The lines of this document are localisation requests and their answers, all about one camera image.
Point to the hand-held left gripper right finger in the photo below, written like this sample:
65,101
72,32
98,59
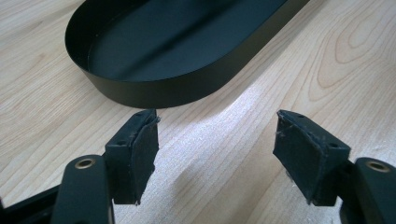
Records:
308,155

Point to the black key rack with tray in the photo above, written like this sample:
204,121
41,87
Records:
174,46

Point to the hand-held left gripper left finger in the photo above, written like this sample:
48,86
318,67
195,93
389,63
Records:
134,161

